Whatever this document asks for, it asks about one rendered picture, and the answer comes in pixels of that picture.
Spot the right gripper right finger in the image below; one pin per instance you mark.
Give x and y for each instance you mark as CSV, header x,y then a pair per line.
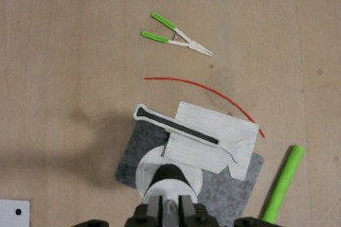
x,y
197,216

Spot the green-handled pliers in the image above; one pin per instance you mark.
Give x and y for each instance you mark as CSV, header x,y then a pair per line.
x,y
191,44

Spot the black cylinder with grey shaft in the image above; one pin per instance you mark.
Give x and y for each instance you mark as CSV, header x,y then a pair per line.
x,y
169,182

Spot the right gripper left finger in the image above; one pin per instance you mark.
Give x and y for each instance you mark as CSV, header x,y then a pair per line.
x,y
143,217

